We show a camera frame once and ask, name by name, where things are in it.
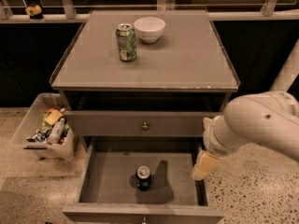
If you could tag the white railing ledge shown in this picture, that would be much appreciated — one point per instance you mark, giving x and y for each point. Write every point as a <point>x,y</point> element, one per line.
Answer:
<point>286,15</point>

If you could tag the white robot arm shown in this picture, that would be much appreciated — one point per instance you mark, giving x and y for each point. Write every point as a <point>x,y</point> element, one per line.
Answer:
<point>269,119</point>

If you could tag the green soda can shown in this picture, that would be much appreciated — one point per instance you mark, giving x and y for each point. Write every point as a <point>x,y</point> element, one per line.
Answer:
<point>126,41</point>

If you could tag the clear plastic storage bin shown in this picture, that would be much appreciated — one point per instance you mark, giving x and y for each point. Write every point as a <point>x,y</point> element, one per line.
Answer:
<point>32,134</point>

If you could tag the white bowl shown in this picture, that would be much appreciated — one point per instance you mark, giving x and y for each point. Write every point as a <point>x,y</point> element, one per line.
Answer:
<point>149,29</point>

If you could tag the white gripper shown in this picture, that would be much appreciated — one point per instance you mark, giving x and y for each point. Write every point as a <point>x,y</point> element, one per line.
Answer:
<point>210,140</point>

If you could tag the grey open middle drawer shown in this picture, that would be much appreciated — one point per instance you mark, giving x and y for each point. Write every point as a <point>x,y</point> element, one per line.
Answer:
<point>107,192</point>

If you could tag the grey top drawer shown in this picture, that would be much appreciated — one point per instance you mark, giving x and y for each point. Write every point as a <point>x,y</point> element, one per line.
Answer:
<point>129,123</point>

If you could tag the white plastic bottle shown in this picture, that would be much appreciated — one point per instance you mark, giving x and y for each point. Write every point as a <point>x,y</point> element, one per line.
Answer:
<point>56,131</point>

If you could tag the grey drawer cabinet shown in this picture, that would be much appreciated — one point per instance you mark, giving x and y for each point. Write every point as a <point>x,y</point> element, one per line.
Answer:
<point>186,70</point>

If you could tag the brass top drawer knob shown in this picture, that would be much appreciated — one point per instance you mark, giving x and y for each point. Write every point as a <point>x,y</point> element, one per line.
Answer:
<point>145,126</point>

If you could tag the yellow sponge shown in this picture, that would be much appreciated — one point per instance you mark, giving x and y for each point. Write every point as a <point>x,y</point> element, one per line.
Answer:
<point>53,117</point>

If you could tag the blue pepsi can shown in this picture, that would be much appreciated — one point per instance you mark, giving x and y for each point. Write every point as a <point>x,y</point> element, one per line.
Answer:
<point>143,177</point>

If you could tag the yellow black object on ledge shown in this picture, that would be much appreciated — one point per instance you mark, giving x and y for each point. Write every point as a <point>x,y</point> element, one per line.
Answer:
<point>34,12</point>

